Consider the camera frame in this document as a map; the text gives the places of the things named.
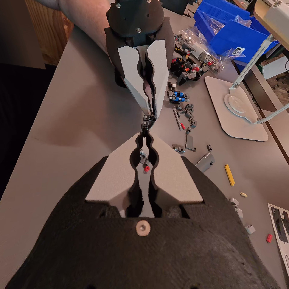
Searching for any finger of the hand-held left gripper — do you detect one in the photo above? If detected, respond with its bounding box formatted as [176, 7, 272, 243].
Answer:
[146, 40, 170, 119]
[117, 46, 153, 116]

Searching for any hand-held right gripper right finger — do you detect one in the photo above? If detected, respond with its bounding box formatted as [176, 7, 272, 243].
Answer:
[146, 134, 204, 210]

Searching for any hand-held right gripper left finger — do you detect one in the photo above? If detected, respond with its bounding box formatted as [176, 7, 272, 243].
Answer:
[84, 132, 146, 218]

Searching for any lego sticker sheet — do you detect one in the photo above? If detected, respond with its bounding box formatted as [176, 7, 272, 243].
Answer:
[267, 202, 289, 272]

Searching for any person's left forearm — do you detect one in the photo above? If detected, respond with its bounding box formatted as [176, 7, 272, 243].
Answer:
[35, 0, 112, 56]

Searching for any black lego car chassis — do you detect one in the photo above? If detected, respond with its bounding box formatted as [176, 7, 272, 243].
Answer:
[170, 44, 209, 86]

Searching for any grey lego panel with holes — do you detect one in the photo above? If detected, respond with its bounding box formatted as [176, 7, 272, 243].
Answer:
[195, 152, 215, 173]

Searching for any blue and black lego assembly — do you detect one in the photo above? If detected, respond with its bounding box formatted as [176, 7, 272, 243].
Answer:
[167, 90, 190, 104]

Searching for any clear bag with lego parts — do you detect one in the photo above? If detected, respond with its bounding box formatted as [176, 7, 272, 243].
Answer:
[174, 27, 227, 74]

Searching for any yellow lego axle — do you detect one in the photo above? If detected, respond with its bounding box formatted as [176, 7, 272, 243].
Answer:
[224, 164, 236, 186]

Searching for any grey lego axle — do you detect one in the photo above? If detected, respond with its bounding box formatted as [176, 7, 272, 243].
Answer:
[173, 109, 183, 131]

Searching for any black power adapter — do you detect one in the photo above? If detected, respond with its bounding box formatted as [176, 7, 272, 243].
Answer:
[174, 0, 189, 13]

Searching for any cluster of dark grey connectors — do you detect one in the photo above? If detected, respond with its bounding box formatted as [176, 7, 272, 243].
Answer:
[177, 103, 198, 135]

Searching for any cluster of light grey connectors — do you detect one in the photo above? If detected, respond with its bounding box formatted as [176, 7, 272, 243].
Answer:
[229, 197, 256, 234]

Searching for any empty clear plastic bag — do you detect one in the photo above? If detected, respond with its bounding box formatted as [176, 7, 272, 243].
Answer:
[201, 10, 252, 31]

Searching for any white book stand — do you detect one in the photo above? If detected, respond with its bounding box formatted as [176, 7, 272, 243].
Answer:
[204, 0, 289, 142]

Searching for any blue bin with square tag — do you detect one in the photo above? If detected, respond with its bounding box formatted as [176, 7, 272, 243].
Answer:
[194, 0, 280, 61]

